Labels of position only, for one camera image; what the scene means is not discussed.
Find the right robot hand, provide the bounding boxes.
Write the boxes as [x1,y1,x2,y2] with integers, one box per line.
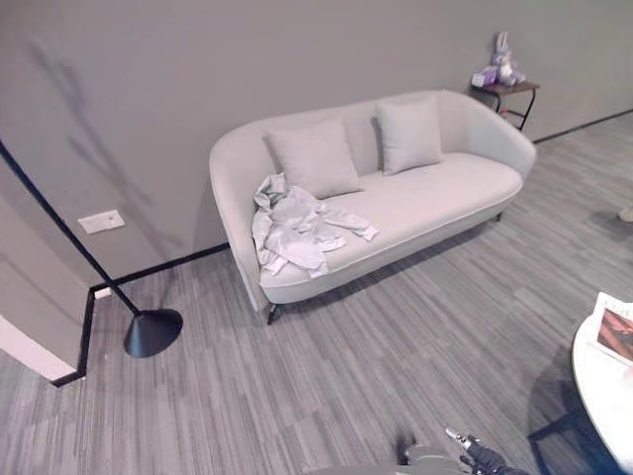
[444,427,508,475]

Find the light grey curved sofa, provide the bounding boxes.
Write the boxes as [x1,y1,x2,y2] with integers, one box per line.
[208,88,538,326]

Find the black clothes rack stand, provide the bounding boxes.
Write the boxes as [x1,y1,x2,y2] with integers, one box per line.
[0,139,184,359]

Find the round white table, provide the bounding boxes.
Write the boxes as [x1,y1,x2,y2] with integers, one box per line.
[527,312,633,475]

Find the open magazine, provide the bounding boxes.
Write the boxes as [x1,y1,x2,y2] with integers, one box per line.
[585,291,633,367]

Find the light grey crumpled garment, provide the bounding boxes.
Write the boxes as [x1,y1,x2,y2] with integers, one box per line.
[250,173,381,279]

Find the small grey square cushion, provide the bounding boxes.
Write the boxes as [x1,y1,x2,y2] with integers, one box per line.
[375,100,445,177]

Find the large grey square cushion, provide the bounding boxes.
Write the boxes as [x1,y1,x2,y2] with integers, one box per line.
[262,118,366,201]

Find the dark brown side table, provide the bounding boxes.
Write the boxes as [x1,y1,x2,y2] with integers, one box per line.
[468,79,541,134]

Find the purple plush rabbit toy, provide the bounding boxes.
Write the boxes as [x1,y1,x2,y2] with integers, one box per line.
[491,31,525,86]

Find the white wall socket plate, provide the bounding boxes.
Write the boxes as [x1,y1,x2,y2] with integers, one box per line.
[77,210,126,236]

